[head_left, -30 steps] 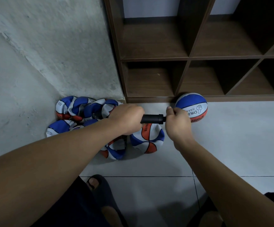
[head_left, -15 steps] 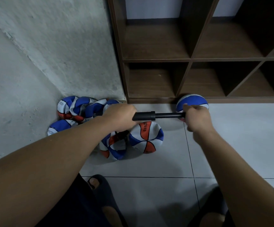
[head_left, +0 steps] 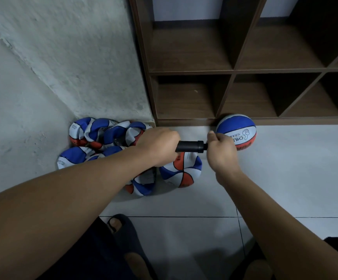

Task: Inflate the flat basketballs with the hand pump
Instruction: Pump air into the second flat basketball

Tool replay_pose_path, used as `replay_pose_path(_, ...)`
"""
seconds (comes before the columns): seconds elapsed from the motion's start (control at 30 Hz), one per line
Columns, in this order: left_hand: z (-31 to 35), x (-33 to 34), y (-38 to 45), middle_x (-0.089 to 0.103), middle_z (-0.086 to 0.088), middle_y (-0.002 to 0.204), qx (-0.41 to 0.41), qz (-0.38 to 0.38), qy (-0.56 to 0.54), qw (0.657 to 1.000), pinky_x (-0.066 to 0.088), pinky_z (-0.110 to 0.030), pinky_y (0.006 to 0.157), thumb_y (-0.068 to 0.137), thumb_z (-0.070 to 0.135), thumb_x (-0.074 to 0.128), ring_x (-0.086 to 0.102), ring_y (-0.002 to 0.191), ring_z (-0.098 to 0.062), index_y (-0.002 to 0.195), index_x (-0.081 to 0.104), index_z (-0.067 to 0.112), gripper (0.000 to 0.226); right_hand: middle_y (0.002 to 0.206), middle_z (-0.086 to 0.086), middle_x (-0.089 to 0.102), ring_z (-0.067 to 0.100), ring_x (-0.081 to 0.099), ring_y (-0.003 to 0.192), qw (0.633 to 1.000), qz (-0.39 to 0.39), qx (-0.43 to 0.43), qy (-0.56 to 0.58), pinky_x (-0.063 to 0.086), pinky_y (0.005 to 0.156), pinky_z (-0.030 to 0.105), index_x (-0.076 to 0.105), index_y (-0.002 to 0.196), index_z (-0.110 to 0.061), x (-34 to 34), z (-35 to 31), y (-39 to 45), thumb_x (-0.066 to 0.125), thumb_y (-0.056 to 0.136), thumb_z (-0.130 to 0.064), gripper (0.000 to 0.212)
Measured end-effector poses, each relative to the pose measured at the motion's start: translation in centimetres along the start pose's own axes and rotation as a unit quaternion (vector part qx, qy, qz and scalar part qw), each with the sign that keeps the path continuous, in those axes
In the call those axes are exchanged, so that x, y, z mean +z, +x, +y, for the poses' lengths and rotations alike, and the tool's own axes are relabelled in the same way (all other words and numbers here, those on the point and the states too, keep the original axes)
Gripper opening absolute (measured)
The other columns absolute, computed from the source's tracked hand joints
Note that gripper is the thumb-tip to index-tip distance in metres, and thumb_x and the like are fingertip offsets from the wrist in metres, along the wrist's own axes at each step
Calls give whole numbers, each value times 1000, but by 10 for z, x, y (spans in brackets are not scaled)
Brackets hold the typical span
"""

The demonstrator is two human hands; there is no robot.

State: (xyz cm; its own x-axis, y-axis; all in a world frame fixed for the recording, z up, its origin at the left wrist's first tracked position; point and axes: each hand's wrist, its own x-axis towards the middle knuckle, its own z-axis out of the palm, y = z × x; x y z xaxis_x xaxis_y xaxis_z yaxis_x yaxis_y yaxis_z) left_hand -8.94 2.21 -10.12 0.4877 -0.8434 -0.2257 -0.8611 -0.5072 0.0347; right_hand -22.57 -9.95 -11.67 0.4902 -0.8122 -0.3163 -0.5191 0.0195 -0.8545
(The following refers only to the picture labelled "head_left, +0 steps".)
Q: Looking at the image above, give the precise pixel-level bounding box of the person's right forearm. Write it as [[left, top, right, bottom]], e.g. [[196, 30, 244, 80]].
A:
[[218, 169, 338, 280]]

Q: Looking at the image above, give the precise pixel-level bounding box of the black hand pump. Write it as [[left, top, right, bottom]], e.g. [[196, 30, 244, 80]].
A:
[[175, 140, 209, 153]]

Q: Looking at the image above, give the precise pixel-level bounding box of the brown wooden cubby shelf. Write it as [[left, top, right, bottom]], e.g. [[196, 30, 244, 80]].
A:
[[128, 0, 338, 127]]

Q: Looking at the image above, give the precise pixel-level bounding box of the person's left hand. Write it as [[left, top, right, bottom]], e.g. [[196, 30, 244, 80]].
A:
[[134, 127, 182, 168]]

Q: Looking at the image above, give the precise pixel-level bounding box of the person's left foot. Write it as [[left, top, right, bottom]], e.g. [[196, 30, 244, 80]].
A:
[[109, 217, 152, 280]]

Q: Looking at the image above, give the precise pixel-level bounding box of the black sandal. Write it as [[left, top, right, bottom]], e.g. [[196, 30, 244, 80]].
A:
[[106, 214, 158, 280], [230, 239, 269, 280]]

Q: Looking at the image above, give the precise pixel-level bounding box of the person's right hand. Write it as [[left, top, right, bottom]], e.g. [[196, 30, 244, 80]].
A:
[[206, 130, 243, 186]]

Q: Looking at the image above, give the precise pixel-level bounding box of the person's left forearm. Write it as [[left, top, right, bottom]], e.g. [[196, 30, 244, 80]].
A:
[[0, 145, 152, 280]]

